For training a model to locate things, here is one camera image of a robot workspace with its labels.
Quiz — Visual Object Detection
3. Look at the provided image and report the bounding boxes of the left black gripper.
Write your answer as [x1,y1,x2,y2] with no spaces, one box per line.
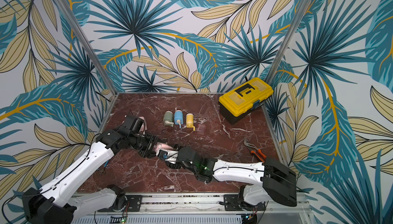
[128,132,166,159]

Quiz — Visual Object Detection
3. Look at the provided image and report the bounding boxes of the pink sharpener back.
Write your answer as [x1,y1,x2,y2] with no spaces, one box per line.
[154,143,173,151]

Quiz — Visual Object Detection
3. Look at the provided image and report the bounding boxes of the pink sharpener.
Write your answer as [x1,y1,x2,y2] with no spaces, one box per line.
[154,143,173,151]
[139,116,147,134]

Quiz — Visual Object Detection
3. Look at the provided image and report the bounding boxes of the clear pink tray back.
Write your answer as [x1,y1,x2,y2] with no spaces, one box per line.
[196,124,206,134]

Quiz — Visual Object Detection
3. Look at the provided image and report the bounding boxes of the green pencil sharpener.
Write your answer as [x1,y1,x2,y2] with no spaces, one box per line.
[163,111,174,127]

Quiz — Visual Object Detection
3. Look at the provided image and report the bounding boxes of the yellow pencil sharpener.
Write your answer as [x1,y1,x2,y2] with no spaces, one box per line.
[186,113,195,131]

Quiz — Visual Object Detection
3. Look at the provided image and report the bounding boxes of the blue pencil sharpener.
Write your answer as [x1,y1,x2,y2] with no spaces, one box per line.
[174,110,184,129]

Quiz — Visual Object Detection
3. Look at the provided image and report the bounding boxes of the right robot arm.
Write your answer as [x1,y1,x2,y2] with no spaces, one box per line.
[165,147,297,207]

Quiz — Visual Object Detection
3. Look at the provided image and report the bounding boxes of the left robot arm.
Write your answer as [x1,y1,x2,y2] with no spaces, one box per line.
[21,114,160,224]

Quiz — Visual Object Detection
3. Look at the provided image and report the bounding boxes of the yellow black toolbox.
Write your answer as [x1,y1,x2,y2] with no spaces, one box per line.
[219,77,273,125]

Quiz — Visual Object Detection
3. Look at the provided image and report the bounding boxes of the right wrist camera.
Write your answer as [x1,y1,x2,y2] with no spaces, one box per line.
[156,149,179,164]

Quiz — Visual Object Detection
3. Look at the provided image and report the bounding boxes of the blue handled pliers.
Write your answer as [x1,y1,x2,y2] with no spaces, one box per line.
[98,160,109,175]

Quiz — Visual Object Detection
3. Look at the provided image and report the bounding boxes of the aluminium front rail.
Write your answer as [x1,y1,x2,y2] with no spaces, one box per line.
[74,192,317,224]

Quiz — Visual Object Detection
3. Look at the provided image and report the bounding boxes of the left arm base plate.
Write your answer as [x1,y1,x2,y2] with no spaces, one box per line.
[109,195,142,213]

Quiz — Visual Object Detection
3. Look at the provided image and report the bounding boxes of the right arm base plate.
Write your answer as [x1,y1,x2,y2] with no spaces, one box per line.
[220,194,266,211]

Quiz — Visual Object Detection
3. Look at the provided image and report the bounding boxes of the orange handled pliers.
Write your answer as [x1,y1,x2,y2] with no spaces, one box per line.
[243,139,267,163]

